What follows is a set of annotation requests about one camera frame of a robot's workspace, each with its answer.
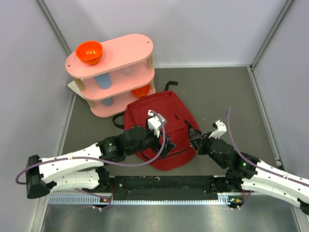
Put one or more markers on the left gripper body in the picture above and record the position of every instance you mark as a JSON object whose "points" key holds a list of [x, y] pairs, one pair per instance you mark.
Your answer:
{"points": [[151, 140]]}

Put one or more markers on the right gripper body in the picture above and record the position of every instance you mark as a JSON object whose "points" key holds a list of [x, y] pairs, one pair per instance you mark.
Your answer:
{"points": [[205, 148]]}

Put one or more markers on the red backpack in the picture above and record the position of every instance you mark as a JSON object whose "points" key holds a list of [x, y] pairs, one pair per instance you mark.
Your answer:
{"points": [[180, 128]]}

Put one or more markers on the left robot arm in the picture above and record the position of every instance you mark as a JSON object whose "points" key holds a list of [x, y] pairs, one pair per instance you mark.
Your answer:
{"points": [[84, 168]]}

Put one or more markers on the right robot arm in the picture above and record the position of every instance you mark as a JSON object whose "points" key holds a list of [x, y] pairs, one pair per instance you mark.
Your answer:
{"points": [[250, 173]]}

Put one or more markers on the orange bowl lower shelf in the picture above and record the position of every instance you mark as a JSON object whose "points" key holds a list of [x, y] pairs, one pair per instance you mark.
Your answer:
{"points": [[141, 91]]}

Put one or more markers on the blue plastic cup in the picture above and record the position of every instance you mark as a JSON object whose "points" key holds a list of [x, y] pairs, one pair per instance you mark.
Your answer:
{"points": [[103, 80]]}

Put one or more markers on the clear plastic cup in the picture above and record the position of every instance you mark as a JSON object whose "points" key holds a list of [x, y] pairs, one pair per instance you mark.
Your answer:
{"points": [[127, 70]]}

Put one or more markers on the pink three-tier wooden shelf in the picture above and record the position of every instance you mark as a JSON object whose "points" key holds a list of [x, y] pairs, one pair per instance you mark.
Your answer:
{"points": [[129, 50]]}

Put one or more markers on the white paper sheet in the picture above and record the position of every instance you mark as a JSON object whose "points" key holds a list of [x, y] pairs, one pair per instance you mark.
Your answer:
{"points": [[73, 86]]}

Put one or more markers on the orange bowl on top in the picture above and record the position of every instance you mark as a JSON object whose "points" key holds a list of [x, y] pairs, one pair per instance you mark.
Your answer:
{"points": [[89, 52]]}

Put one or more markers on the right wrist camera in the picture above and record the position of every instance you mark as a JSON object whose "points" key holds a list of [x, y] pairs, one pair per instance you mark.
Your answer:
{"points": [[219, 129]]}

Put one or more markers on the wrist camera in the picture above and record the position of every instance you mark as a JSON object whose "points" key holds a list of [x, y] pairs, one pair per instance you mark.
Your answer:
{"points": [[155, 122], [219, 129]]}

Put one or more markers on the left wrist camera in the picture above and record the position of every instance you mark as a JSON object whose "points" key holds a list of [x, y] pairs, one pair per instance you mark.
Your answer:
{"points": [[155, 122]]}

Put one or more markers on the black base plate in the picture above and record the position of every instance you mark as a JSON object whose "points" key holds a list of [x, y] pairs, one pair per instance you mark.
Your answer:
{"points": [[194, 187]]}

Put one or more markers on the white slotted cable duct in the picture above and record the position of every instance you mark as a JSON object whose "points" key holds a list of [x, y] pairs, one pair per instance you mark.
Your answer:
{"points": [[100, 200]]}

